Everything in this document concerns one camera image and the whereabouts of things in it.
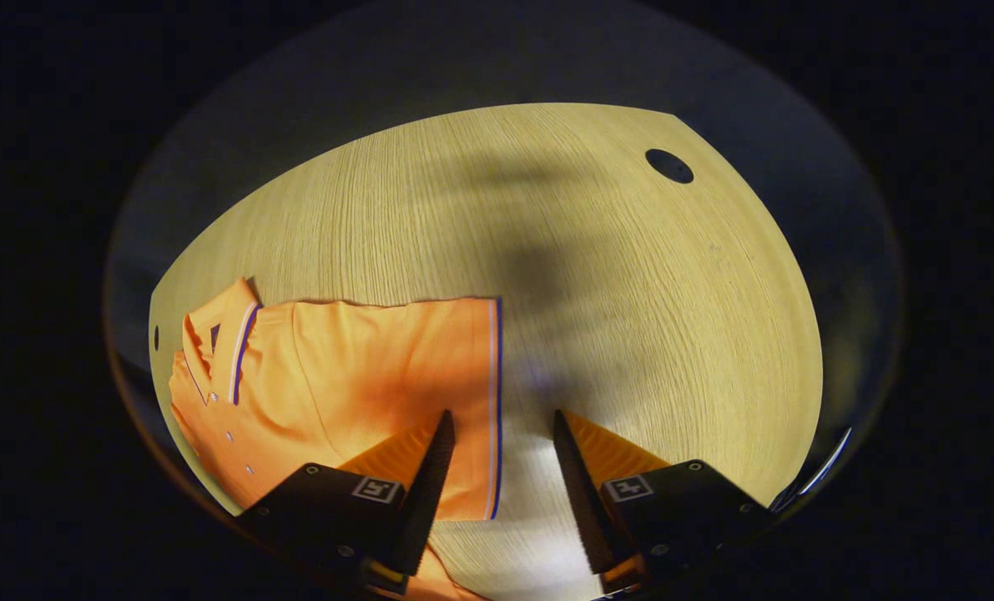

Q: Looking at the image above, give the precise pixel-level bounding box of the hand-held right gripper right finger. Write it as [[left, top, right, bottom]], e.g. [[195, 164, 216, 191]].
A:
[[553, 409, 777, 595]]

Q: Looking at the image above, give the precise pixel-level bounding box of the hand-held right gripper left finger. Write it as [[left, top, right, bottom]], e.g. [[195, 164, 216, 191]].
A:
[[238, 409, 456, 595]]

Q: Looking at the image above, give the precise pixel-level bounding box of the orange T-shirt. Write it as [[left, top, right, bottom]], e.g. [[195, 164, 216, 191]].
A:
[[169, 278, 504, 601]]

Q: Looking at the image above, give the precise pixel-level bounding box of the black backdrop cloth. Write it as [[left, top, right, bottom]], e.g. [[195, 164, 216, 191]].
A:
[[104, 0, 906, 518]]

